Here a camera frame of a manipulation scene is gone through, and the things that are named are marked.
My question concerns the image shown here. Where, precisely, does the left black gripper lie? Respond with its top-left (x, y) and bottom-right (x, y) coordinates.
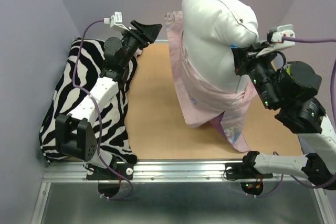
top-left (120, 20), bottom-right (162, 68)

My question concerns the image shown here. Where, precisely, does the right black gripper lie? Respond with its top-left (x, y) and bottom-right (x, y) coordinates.
top-left (231, 40), bottom-right (281, 110)

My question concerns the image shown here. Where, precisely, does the white pillow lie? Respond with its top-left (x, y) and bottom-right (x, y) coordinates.
top-left (182, 0), bottom-right (259, 93)

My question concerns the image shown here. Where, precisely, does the purple pink princess pillowcase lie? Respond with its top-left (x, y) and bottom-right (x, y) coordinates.
top-left (165, 11), bottom-right (257, 153)

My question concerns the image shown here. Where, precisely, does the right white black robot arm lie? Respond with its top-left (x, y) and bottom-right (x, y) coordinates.
top-left (232, 42), bottom-right (335, 190)

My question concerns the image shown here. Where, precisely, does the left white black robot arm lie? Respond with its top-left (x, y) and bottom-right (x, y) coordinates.
top-left (55, 16), bottom-right (162, 180)

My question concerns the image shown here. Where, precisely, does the zebra striped pillow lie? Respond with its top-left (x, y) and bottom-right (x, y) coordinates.
top-left (39, 38), bottom-right (140, 167)

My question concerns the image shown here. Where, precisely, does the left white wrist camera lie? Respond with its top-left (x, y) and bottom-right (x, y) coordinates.
top-left (103, 12), bottom-right (131, 33)

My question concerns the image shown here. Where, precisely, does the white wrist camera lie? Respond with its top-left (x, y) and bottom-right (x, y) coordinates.
top-left (256, 24), bottom-right (296, 57)
top-left (103, 12), bottom-right (131, 33)

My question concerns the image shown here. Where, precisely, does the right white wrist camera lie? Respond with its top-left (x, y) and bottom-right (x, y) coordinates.
top-left (256, 24), bottom-right (296, 57)

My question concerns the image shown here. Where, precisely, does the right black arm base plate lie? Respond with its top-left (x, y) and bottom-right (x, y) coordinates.
top-left (224, 162), bottom-right (273, 180)

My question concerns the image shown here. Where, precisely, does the aluminium mounting rail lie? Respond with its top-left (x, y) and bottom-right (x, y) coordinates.
top-left (43, 153), bottom-right (324, 183)

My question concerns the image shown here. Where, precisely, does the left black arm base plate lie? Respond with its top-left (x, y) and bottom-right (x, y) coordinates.
top-left (84, 162), bottom-right (134, 180)

